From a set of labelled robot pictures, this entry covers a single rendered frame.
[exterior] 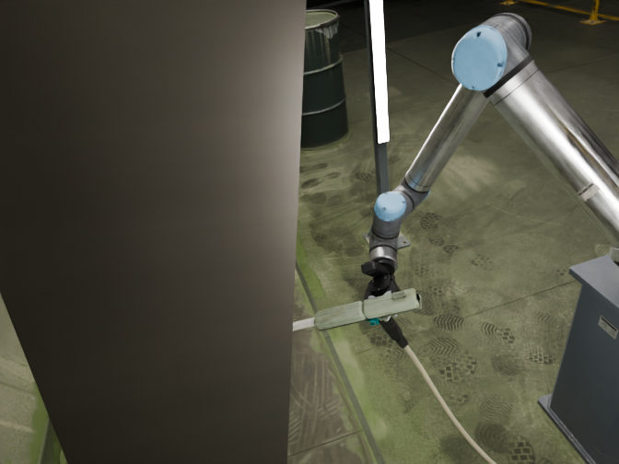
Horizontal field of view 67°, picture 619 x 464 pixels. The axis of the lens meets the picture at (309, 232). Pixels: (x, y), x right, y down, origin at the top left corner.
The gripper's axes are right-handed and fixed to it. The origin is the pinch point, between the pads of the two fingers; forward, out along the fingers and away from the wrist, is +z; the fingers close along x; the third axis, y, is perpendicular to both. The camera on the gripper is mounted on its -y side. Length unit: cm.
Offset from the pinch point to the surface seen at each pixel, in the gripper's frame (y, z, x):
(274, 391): -39, 42, 1
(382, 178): 31, -107, 13
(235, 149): -78, 35, -18
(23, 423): -12, 19, 130
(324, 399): 45, -4, 43
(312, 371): 44, -17, 50
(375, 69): -20, -111, -6
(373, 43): -29, -112, -10
